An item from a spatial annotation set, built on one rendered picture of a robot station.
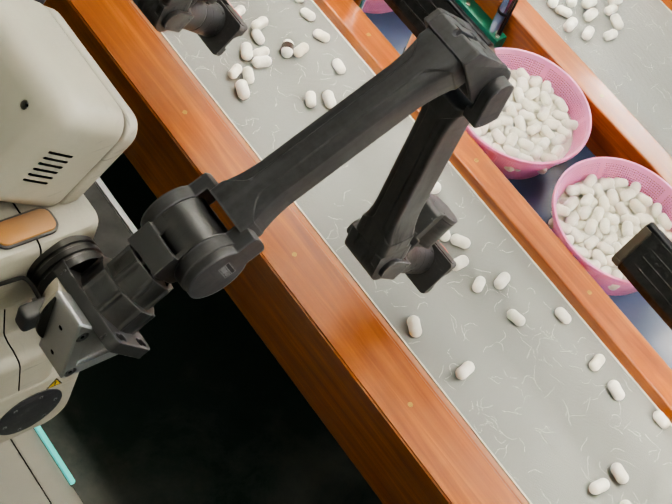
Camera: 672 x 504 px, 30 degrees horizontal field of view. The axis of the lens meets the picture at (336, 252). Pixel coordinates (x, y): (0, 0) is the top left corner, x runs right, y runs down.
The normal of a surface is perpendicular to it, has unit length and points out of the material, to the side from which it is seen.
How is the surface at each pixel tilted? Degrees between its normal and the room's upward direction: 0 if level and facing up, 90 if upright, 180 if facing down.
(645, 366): 0
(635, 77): 0
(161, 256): 37
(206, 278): 89
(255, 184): 29
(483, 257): 0
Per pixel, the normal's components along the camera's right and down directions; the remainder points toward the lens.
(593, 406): 0.24, -0.52
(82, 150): 0.58, 0.75
